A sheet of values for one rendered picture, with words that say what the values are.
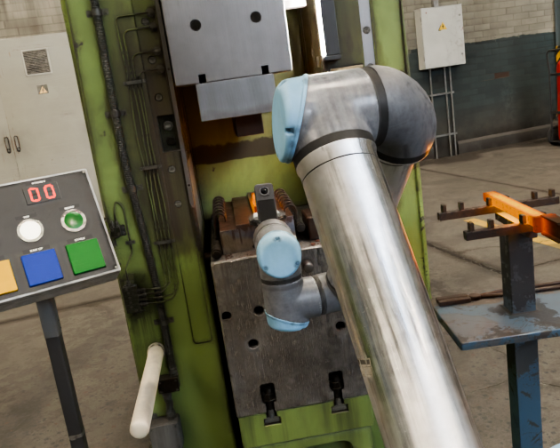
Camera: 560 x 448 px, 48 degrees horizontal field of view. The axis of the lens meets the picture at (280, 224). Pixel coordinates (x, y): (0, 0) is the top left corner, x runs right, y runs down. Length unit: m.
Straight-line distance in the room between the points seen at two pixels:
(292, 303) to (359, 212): 0.57
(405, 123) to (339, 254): 0.23
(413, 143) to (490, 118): 8.36
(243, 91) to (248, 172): 0.55
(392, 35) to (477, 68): 7.34
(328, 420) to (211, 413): 0.39
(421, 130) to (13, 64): 6.17
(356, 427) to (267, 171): 0.87
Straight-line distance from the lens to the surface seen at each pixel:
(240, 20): 1.64
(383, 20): 1.85
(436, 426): 0.75
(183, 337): 1.92
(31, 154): 6.91
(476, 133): 9.18
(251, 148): 2.12
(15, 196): 1.60
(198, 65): 1.63
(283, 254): 1.29
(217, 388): 1.98
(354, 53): 1.82
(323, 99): 0.86
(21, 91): 6.90
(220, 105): 1.63
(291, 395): 1.79
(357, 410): 1.84
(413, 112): 0.92
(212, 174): 2.13
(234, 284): 1.65
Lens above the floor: 1.35
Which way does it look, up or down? 13 degrees down
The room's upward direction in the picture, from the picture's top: 8 degrees counter-clockwise
